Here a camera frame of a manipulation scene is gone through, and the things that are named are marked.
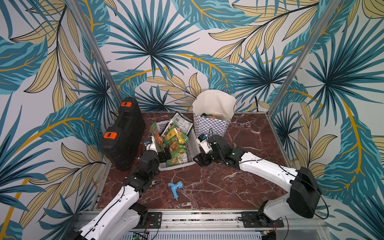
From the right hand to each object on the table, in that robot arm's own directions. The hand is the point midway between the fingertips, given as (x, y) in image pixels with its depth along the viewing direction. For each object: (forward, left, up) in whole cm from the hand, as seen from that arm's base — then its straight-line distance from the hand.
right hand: (197, 154), depth 81 cm
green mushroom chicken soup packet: (+3, +11, -7) cm, 13 cm away
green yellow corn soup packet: (+19, +13, -5) cm, 24 cm away
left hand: (+3, +19, +4) cm, 20 cm away
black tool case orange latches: (+4, +39, +7) cm, 39 cm away
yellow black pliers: (-10, +24, -13) cm, 29 cm away
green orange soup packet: (+18, +25, -6) cm, 31 cm away
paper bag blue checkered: (+39, -13, -5) cm, 41 cm away
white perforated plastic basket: (+11, +2, -7) cm, 13 cm away
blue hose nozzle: (-13, +13, -13) cm, 22 cm away
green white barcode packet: (+22, +7, 0) cm, 23 cm away
